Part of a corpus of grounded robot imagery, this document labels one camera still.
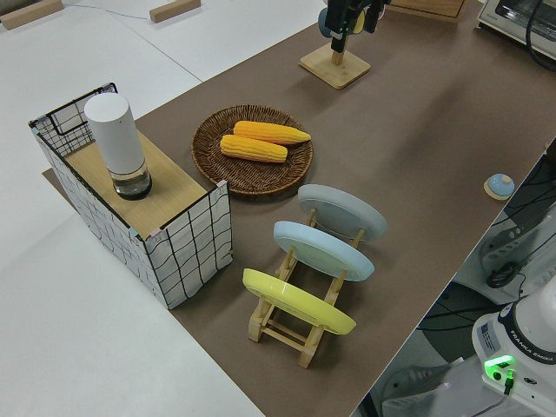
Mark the wooden plate rack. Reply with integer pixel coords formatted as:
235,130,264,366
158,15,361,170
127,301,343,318
248,208,366,369

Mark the yellow plate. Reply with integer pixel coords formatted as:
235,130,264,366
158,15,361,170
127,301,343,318
242,268,357,335

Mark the round wicker basket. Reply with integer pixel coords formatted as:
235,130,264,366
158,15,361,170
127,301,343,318
191,103,314,200

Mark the wooden block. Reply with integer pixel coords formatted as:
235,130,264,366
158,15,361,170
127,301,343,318
149,0,202,23
0,0,64,30

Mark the wooden mug tree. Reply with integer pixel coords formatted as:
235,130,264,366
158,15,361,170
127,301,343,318
298,36,372,91

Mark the grey plate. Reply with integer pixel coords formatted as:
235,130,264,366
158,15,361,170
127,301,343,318
297,183,388,244

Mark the wooden cabinet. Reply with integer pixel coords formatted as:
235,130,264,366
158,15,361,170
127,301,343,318
386,0,468,23

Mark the cardboard box with mesh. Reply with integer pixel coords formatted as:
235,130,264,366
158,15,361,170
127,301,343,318
28,81,235,310

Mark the blue mug yellow inside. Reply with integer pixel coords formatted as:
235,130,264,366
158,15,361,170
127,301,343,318
317,7,368,39

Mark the yellow corn cob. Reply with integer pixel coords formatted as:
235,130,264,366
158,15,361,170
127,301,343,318
233,121,313,146
220,134,289,164

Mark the black hanging cable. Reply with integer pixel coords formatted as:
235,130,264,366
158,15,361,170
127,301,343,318
524,0,556,76

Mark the cream toaster oven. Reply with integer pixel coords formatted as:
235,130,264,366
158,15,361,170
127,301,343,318
475,0,556,50

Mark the white cylindrical bottle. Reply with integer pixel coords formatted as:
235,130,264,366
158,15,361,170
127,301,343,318
83,94,153,201

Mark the light blue plate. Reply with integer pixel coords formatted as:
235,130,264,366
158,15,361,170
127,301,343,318
273,221,375,283

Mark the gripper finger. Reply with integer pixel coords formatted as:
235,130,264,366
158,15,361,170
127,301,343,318
325,0,361,52
364,0,387,34

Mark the brown table mat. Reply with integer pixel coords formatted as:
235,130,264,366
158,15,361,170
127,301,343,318
42,0,556,417

